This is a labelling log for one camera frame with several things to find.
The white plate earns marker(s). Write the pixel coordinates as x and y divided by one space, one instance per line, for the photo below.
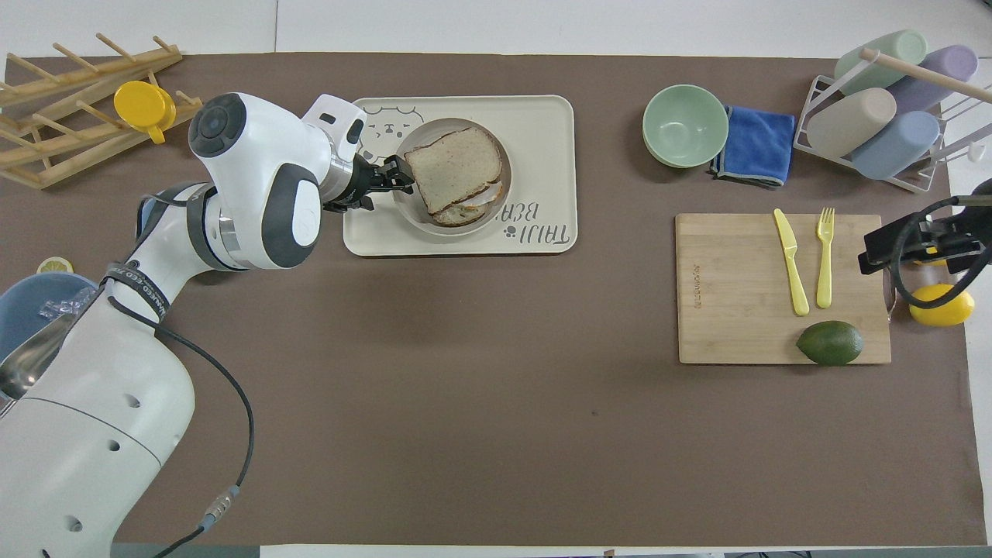
415 213

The light blue cup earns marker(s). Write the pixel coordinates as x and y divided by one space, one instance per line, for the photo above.
897 146

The yellow mug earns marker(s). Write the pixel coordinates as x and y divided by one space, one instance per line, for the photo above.
142 103

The beige cup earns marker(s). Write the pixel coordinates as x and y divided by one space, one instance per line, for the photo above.
851 122

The bread slice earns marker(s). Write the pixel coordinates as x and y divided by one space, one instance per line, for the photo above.
453 167

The wooden cutting board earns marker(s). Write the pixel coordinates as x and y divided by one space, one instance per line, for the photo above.
736 310

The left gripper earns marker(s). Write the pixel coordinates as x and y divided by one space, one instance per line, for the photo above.
360 184

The sandwich base with filling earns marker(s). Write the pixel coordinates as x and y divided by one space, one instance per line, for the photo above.
469 213

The lemon slice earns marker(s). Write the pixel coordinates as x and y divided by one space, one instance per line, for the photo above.
54 266

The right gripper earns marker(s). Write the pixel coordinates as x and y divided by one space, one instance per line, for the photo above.
955 236

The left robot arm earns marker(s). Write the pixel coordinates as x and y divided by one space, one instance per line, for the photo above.
108 418

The metal bowl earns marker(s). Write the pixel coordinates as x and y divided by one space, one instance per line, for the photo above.
23 364

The beige tray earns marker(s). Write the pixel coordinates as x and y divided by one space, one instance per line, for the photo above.
542 155

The yellow plastic knife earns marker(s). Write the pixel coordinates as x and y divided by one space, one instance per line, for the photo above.
792 267

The wooden dish rack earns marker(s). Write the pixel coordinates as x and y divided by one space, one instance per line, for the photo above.
62 139

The purple cup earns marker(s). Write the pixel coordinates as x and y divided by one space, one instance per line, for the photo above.
942 70

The green bowl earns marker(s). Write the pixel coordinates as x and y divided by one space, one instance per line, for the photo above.
685 124

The blue cloth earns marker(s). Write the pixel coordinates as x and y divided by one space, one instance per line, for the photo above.
759 143

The blue bowl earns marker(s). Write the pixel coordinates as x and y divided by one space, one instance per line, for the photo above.
19 310

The green cup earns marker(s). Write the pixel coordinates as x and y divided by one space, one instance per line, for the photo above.
891 50

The avocado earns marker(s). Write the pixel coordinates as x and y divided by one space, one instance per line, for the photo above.
830 342

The yellow plastic fork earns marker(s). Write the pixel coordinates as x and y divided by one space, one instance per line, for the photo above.
824 263

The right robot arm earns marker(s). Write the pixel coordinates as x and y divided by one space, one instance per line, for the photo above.
986 186

